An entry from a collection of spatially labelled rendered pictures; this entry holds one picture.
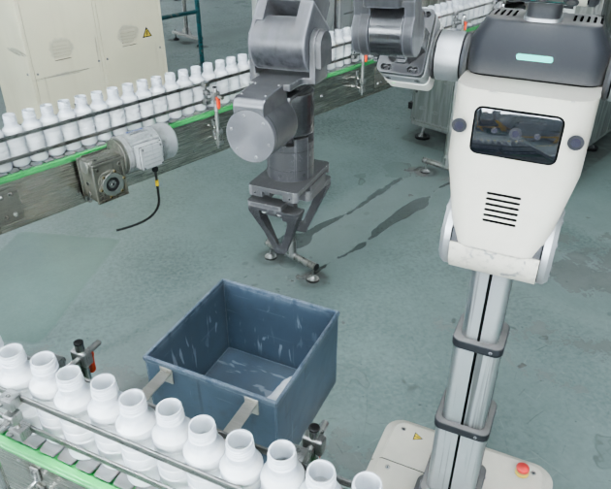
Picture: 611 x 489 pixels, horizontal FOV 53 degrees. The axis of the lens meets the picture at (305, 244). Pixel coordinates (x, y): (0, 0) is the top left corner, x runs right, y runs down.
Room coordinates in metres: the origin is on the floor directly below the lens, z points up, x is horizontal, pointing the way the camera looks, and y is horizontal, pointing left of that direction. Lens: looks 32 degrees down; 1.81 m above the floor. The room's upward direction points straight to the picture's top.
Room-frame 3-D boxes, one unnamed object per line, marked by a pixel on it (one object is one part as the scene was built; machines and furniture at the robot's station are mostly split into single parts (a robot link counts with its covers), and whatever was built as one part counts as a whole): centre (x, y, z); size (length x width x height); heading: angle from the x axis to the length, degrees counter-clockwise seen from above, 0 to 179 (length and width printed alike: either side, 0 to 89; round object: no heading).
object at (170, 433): (0.61, 0.19, 1.08); 0.06 x 0.06 x 0.17
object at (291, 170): (0.69, 0.02, 1.51); 0.10 x 0.07 x 0.07; 156
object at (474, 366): (1.06, -0.39, 0.74); 0.11 x 0.11 x 0.40; 65
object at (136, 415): (0.63, 0.25, 1.08); 0.06 x 0.06 x 0.17
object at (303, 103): (0.68, 0.02, 1.57); 0.07 x 0.06 x 0.07; 156
